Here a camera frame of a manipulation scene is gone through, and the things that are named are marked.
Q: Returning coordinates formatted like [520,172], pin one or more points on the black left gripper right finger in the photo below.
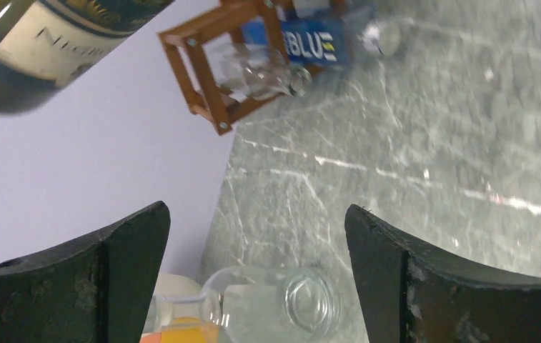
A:
[412,291]

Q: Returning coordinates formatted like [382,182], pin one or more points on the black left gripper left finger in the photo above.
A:
[94,288]

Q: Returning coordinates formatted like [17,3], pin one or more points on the clear bottle silver cap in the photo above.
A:
[255,304]

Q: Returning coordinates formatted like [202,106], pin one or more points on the dark bottle cream label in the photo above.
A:
[46,45]

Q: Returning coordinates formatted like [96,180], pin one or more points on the clear glass bottle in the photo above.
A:
[260,73]

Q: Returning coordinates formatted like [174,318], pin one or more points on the brown wooden wine rack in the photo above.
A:
[191,49]

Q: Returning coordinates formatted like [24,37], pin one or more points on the beige orange yellow cylinder box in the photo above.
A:
[176,323]

